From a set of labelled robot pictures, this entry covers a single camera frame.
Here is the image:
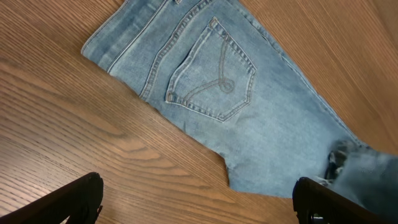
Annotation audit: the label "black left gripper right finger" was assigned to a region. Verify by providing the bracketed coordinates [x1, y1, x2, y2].
[292, 177, 386, 224]

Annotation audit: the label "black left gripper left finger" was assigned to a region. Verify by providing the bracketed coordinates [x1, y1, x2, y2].
[1, 172, 104, 224]

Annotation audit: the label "light blue denim jeans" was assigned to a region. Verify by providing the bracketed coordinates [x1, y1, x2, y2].
[81, 0, 397, 223]

